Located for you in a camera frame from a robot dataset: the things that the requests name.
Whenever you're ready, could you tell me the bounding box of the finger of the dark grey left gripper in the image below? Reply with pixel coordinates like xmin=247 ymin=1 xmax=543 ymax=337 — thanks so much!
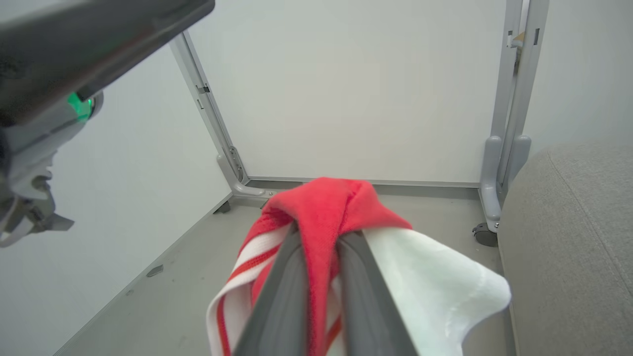
xmin=0 ymin=0 xmax=216 ymax=65
xmin=0 ymin=22 xmax=186 ymax=125

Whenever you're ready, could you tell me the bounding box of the red garment with white stripes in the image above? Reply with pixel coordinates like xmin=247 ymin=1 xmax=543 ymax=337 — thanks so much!
xmin=206 ymin=177 xmax=512 ymax=356

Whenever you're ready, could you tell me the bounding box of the grey metal partition leg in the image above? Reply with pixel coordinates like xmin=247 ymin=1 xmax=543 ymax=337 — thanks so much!
xmin=170 ymin=31 xmax=280 ymax=199
xmin=497 ymin=0 xmax=550 ymax=198
xmin=479 ymin=0 xmax=525 ymax=234

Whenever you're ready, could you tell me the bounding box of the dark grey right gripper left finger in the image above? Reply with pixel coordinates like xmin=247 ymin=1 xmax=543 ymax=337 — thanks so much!
xmin=232 ymin=222 xmax=311 ymax=356

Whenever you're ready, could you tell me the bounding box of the black caster wheel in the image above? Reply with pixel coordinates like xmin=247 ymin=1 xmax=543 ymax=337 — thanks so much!
xmin=472 ymin=222 xmax=499 ymax=248

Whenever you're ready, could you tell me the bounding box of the grey fabric sofa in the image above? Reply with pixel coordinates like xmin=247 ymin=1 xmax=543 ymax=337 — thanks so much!
xmin=497 ymin=141 xmax=633 ymax=356

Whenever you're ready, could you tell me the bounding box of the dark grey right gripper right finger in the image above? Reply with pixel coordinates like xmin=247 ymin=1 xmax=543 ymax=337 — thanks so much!
xmin=336 ymin=230 xmax=418 ymax=356

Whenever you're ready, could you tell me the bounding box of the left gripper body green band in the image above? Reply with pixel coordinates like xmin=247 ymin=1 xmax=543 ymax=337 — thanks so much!
xmin=0 ymin=90 xmax=104 ymax=248

